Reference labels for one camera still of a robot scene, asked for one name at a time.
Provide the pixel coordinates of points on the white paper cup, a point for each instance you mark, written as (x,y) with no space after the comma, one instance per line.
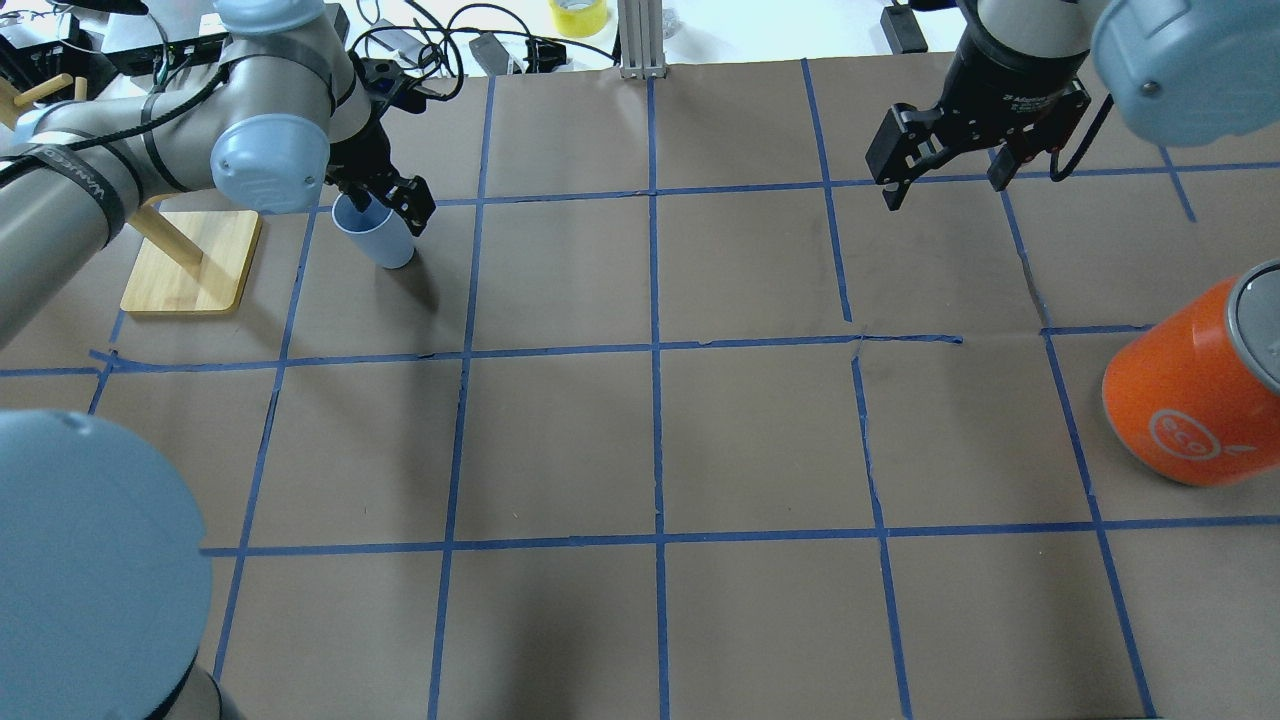
(376,230)

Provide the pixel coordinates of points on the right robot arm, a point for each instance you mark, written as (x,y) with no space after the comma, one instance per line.
(1179,73)

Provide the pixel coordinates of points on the aluminium frame post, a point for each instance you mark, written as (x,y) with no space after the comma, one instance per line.
(640,29)

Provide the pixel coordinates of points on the wooden cup rack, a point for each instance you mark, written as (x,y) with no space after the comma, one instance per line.
(75,174)

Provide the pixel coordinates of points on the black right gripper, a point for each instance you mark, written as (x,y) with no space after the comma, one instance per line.
(1005,82)

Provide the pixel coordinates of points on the black power adapter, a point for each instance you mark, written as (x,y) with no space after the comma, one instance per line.
(492,56)

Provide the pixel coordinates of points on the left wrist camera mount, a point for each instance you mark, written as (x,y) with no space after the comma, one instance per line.
(389,86)

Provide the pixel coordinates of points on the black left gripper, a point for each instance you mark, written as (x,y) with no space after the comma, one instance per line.
(357,152)

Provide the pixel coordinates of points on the yellow tape roll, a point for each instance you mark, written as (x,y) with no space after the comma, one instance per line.
(579,18)

